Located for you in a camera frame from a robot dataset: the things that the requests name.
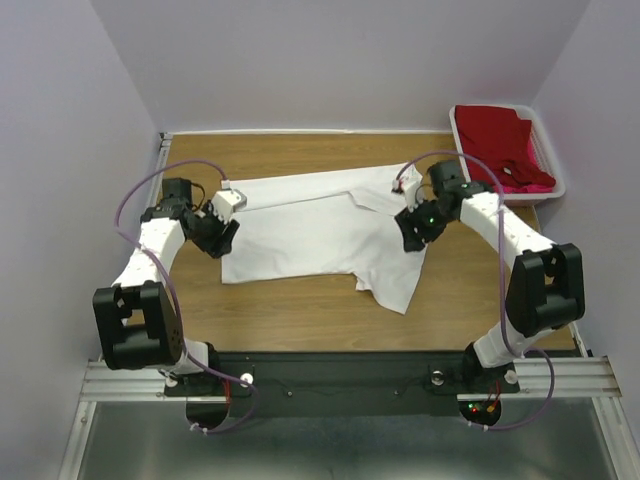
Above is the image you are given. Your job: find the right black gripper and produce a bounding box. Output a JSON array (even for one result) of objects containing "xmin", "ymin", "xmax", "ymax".
[{"xmin": 394, "ymin": 193, "xmax": 455, "ymax": 252}]

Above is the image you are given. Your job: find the white t shirt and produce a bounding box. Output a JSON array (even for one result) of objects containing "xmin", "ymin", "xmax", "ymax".
[{"xmin": 221, "ymin": 165, "xmax": 425, "ymax": 314}]

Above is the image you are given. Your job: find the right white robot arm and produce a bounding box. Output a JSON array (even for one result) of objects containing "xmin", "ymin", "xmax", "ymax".
[{"xmin": 392, "ymin": 160, "xmax": 585, "ymax": 390}]

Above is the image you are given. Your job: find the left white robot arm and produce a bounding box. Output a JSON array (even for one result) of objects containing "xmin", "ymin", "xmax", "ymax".
[{"xmin": 92, "ymin": 178, "xmax": 247, "ymax": 396}]

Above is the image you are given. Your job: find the pink t shirt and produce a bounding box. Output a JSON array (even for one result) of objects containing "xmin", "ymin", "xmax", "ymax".
[{"xmin": 518, "ymin": 139, "xmax": 556, "ymax": 194}]

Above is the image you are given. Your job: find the red t shirt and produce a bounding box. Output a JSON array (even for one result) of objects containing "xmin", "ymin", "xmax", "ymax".
[{"xmin": 454, "ymin": 105, "xmax": 532, "ymax": 194}]

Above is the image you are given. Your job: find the white plastic basket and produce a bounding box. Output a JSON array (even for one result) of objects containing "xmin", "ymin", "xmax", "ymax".
[{"xmin": 449, "ymin": 104, "xmax": 566, "ymax": 206}]

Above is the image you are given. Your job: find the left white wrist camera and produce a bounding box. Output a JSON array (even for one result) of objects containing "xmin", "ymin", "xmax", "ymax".
[{"xmin": 211, "ymin": 189, "xmax": 247, "ymax": 223}]

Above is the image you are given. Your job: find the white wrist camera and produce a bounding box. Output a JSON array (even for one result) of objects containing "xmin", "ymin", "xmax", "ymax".
[
  {"xmin": 211, "ymin": 189, "xmax": 247, "ymax": 223},
  {"xmin": 399, "ymin": 166, "xmax": 425, "ymax": 212}
]

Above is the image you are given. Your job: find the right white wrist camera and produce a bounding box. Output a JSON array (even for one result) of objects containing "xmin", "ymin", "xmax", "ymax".
[{"xmin": 399, "ymin": 166, "xmax": 425, "ymax": 212}]

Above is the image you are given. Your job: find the aluminium left rail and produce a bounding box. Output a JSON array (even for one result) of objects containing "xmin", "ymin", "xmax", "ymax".
[{"xmin": 110, "ymin": 131, "xmax": 174, "ymax": 343}]

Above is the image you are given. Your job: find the aluminium rail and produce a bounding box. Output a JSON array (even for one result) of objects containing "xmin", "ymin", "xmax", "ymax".
[
  {"xmin": 80, "ymin": 357, "xmax": 621, "ymax": 402},
  {"xmin": 110, "ymin": 131, "xmax": 174, "ymax": 343},
  {"xmin": 569, "ymin": 321, "xmax": 592, "ymax": 358}
]

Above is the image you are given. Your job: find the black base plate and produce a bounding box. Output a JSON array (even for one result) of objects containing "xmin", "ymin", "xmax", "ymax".
[{"xmin": 164, "ymin": 351, "xmax": 521, "ymax": 419}]

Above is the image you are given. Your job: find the aluminium right rail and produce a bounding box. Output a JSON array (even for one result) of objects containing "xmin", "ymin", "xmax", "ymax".
[{"xmin": 569, "ymin": 321, "xmax": 592, "ymax": 358}]

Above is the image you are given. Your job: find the aluminium front rail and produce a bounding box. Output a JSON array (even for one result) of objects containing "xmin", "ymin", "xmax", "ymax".
[{"xmin": 80, "ymin": 357, "xmax": 621, "ymax": 402}]

